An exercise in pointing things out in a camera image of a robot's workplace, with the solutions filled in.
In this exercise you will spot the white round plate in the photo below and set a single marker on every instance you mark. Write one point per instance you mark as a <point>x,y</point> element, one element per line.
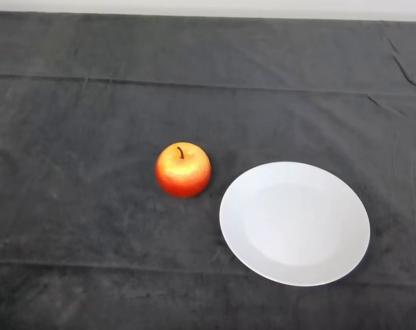
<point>294,224</point>

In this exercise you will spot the black cloth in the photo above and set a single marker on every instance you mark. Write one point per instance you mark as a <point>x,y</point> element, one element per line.
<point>90,137</point>

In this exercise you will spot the red yellow apple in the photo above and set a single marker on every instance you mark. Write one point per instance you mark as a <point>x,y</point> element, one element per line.
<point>183,175</point>

